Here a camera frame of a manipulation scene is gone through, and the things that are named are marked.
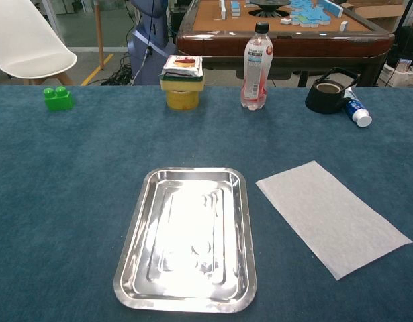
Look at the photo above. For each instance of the brown mahjong table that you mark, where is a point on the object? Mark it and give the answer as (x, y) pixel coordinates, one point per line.
(293, 43)

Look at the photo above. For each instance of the yellow tape roll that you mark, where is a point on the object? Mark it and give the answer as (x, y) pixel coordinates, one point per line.
(182, 100)

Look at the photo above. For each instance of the stainless steel tray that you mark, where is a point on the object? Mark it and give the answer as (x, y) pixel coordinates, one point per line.
(186, 234)

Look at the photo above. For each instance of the blue mahjong tile pile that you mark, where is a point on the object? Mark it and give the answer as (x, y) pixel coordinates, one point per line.
(308, 15)

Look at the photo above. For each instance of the white plastic chair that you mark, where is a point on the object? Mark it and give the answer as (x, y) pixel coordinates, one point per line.
(25, 40)

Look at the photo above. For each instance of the white storage box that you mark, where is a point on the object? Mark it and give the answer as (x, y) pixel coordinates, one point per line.
(402, 72)

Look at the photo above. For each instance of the blue white toothpaste tube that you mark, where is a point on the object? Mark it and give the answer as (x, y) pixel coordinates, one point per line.
(355, 109)

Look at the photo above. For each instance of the blue mahjong tile row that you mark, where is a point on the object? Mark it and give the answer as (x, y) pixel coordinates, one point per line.
(332, 7)

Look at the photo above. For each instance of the blue felt table cover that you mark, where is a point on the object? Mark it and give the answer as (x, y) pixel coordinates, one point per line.
(58, 201)

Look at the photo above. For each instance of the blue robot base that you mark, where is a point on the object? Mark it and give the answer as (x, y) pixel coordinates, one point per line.
(140, 50)

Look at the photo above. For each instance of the white mahjong tile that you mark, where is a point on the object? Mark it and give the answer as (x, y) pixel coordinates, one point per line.
(286, 21)
(344, 25)

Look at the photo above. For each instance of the cardboard box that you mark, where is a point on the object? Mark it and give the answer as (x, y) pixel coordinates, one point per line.
(377, 11)

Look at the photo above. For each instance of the green toy building block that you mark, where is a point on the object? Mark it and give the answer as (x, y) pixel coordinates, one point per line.
(60, 100)

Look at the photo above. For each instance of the pink drink bottle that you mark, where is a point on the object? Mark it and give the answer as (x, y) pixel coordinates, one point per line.
(256, 67)

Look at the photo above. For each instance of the blue mahjong tile stack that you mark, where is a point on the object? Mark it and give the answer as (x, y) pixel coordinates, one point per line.
(235, 8)

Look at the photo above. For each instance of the yellow green sponge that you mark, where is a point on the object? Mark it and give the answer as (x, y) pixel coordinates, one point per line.
(182, 85)

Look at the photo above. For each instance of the black mahjong table dome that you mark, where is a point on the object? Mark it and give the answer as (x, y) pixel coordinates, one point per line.
(268, 5)

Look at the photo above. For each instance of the wooden pole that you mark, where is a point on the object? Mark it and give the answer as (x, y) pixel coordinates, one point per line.
(99, 33)

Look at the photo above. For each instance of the upright blue mahjong tile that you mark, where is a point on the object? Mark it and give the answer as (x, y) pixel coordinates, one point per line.
(223, 8)

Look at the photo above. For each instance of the white paper sheet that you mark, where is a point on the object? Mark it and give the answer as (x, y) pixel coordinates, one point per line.
(330, 218)

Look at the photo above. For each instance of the black tape roll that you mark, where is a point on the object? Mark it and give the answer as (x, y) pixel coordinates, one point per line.
(322, 102)

